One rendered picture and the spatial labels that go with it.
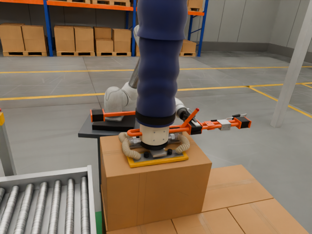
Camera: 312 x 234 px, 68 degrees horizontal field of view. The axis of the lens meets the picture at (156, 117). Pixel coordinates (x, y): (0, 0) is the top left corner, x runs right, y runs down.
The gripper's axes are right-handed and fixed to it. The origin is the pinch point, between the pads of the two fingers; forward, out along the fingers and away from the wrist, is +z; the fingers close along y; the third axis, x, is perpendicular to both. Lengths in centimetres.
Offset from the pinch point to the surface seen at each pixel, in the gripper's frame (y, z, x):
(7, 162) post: 45, -50, 120
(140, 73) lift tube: -35, 3, 37
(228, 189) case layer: 53, 4, -34
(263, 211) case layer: 53, 28, -45
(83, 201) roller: 53, -7, 69
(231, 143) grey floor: 108, -127, -139
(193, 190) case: 32.3, 19.3, 5.4
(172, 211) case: 47, 19, 17
